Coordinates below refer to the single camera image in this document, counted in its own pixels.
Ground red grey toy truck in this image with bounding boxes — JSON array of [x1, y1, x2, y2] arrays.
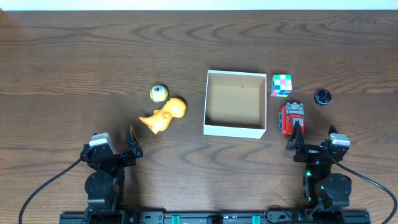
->
[[279, 102, 305, 135]]

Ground black round knob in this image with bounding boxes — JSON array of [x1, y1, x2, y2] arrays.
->
[[314, 89, 332, 106]]

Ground multicolour puzzle cube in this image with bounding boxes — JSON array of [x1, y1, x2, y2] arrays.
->
[[271, 74, 293, 98]]

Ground orange toy dinosaur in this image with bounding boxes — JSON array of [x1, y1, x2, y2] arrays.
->
[[139, 98, 187, 134]]

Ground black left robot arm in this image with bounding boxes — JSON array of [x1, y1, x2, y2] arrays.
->
[[80, 127, 143, 212]]

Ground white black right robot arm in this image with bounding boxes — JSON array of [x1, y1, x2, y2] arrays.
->
[[285, 122, 352, 210]]

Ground yellow grey ball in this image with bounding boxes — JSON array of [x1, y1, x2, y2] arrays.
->
[[150, 85, 169, 103]]

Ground white open cardboard box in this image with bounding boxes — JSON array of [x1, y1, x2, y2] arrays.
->
[[203, 70, 267, 139]]

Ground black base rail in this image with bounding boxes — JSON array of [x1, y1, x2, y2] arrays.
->
[[59, 209, 371, 224]]

